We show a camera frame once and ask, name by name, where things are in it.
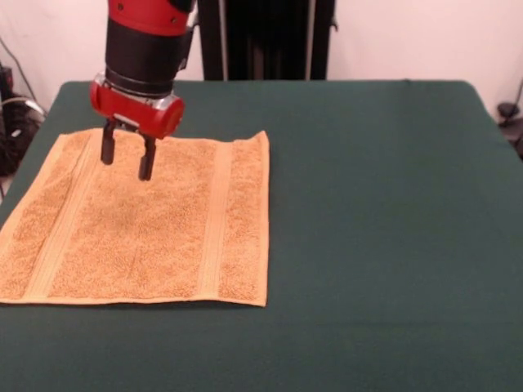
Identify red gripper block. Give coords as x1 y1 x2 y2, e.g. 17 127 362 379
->
89 72 186 182

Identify tan terry towel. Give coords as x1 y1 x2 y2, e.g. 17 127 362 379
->
0 128 270 308

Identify dark green table cloth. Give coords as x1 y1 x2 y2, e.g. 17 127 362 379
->
0 79 523 392

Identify grey tripod base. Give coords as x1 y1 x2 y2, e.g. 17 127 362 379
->
497 101 523 160

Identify tangled black cables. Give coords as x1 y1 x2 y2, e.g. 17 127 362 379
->
0 94 45 177

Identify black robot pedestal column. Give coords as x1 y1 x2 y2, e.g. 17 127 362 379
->
186 0 339 81

